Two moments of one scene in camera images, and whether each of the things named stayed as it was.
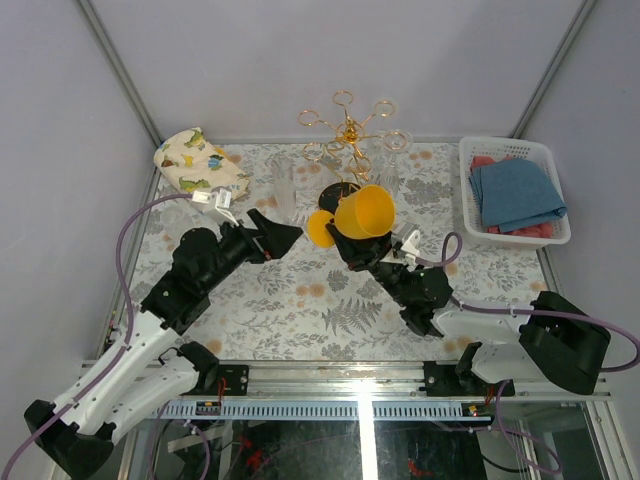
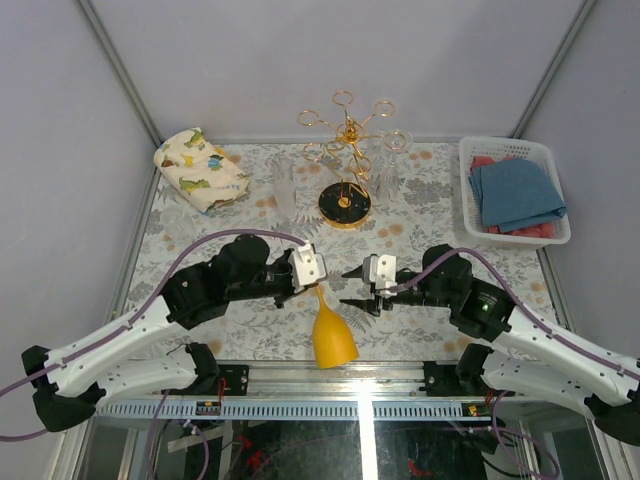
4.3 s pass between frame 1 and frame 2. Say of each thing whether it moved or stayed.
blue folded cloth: stayed
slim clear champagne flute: stayed
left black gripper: moved
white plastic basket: stayed
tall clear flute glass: stayed
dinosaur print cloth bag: stayed
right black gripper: moved
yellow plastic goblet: moved
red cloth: stayed
